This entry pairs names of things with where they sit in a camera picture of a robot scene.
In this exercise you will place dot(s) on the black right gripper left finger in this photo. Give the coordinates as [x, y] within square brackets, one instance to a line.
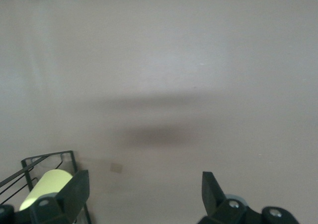
[72, 199]

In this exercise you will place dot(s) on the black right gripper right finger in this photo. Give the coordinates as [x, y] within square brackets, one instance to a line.
[213, 199]

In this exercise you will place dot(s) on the yellow plastic cup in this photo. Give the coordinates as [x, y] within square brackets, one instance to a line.
[47, 184]

